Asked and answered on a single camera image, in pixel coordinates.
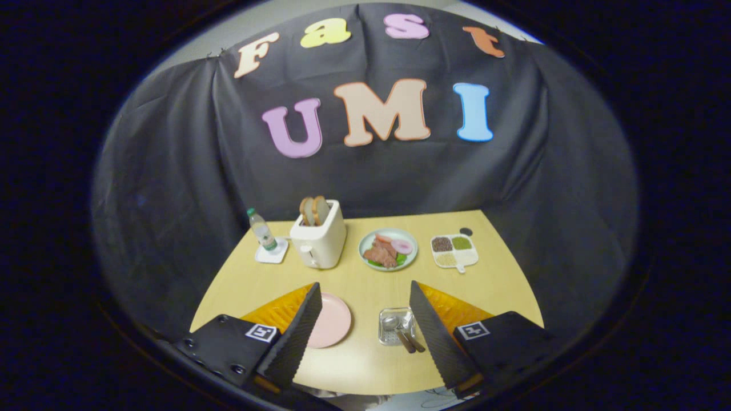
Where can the pink round plate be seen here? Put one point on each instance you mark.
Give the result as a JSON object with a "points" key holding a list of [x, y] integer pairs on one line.
{"points": [[334, 319]]}

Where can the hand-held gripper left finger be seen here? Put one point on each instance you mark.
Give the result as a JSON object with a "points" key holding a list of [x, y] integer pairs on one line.
{"points": [[294, 337]]}

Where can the light green food plate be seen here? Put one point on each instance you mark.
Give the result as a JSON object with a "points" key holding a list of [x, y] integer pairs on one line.
{"points": [[409, 259]]}

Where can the red sausage piece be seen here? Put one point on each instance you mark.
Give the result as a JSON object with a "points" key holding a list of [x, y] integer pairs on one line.
{"points": [[383, 238]]}

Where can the white toaster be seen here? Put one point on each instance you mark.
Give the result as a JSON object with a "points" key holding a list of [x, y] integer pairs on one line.
{"points": [[325, 244]]}

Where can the clear plastic water bottle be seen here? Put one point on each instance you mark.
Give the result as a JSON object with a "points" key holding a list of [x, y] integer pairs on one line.
{"points": [[262, 234]]}

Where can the white divided grain tray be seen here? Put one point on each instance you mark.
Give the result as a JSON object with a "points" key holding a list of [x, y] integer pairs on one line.
{"points": [[466, 260]]}

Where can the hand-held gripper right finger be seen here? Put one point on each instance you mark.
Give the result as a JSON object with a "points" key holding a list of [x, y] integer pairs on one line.
{"points": [[437, 337]]}

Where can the toast bread slice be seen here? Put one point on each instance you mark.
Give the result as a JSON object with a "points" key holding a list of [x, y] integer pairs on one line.
{"points": [[321, 210], [306, 212]]}

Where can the pink ham slice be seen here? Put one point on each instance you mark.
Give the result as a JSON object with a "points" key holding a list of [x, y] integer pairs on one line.
{"points": [[401, 246]]}

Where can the black backdrop cloth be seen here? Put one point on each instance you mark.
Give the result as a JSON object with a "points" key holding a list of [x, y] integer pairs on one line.
{"points": [[171, 171]]}

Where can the brown meat slices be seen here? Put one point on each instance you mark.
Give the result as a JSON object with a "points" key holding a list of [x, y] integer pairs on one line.
{"points": [[380, 255]]}

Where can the white hexagonal coaster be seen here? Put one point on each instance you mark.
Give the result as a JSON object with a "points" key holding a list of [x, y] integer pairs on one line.
{"points": [[274, 256]]}

